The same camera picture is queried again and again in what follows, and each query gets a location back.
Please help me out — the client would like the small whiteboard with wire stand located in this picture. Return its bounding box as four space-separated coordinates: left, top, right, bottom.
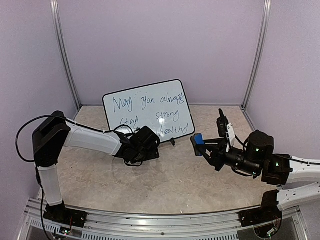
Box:
102 79 196 143

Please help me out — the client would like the aluminium corner post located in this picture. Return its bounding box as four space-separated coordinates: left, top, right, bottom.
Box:
49 0 82 111
241 0 272 112

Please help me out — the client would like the right aluminium corner post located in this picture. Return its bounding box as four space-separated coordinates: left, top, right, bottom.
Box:
241 0 272 112

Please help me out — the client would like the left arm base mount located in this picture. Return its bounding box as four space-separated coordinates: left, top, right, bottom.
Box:
43 203 88 228

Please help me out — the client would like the black whiteboard eraser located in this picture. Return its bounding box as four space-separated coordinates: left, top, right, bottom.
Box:
190 133 204 157

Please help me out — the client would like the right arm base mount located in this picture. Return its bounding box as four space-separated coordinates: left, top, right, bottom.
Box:
238 206 282 227

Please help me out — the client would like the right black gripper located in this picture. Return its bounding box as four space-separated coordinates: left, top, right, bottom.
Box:
196 138 261 177

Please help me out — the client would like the left aluminium corner post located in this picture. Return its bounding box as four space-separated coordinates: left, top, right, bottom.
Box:
49 0 82 111

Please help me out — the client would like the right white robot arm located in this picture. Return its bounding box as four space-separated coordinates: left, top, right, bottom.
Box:
191 130 320 222

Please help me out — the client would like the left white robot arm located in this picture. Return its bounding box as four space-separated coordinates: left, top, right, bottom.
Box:
15 110 161 223

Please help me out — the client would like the front aluminium rail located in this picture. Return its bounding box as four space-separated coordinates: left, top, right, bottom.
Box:
17 199 308 240

